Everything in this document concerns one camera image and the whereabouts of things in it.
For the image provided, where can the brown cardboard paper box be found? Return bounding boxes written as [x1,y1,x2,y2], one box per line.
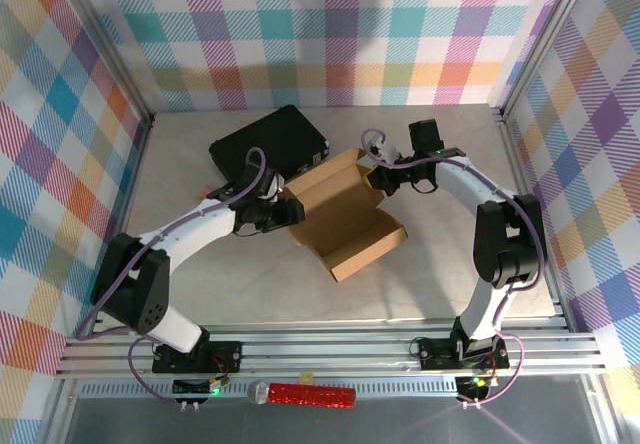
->
[284,147,409,284]

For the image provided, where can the black case with chrome latches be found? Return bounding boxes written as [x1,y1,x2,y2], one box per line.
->
[208,104,331,185]

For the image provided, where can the black left control board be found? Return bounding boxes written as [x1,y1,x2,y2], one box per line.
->
[171,377,225,398]

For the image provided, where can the black control board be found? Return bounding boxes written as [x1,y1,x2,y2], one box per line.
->
[171,377,225,398]
[455,374,500,401]

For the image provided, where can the red glitter microphone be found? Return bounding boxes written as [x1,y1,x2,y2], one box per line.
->
[246,379,358,409]

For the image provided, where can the perforated metal strip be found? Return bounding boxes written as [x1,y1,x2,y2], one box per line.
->
[78,381,464,400]

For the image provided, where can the black right control board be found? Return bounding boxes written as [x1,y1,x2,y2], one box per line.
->
[455,374,500,401]

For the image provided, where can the aluminium side rail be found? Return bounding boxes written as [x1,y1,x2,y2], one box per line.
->
[492,106,576,333]
[88,113,157,338]

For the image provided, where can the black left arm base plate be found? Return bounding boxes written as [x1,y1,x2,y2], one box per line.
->
[151,339,244,375]

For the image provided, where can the aluminium rail frame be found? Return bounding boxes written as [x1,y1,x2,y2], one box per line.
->
[53,319,609,380]

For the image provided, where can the aluminium corner post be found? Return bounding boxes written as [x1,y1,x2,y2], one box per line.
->
[47,0,157,128]
[497,0,597,121]

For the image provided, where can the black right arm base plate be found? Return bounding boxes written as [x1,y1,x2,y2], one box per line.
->
[417,337,511,371]

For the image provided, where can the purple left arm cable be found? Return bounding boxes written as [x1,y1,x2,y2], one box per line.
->
[74,147,269,408]

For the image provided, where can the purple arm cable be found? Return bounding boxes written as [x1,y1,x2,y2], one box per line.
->
[74,147,269,408]
[360,127,549,408]

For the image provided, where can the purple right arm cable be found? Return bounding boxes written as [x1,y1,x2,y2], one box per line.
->
[360,127,549,408]

